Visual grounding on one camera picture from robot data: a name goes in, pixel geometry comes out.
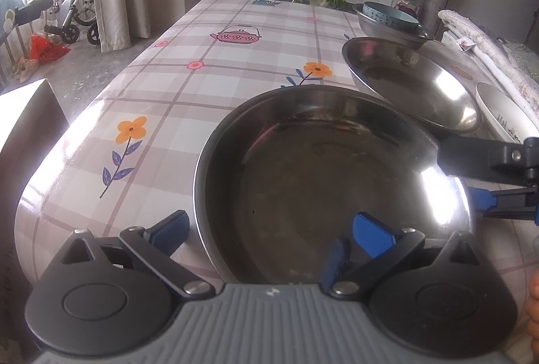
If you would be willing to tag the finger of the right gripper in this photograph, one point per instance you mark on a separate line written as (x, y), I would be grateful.
(490, 160)
(515, 204)

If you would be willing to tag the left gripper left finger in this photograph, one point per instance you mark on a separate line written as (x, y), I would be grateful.
(153, 248)

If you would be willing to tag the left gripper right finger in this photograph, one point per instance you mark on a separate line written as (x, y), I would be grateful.
(355, 266)

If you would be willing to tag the shallow steel plate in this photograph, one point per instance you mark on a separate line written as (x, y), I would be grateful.
(283, 175)

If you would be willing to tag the teal ceramic bowl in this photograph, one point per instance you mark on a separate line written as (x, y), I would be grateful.
(390, 16)

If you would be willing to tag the white ceramic plate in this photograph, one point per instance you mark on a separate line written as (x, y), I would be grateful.
(503, 116)

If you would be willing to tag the steel bowl left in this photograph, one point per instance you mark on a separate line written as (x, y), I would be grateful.
(414, 83)

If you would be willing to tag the white folded blanket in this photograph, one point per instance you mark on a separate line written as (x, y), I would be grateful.
(515, 81)

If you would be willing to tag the wide steel bowl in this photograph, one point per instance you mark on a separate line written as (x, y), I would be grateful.
(373, 28)

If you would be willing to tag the wheelchair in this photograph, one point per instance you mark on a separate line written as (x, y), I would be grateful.
(69, 15)

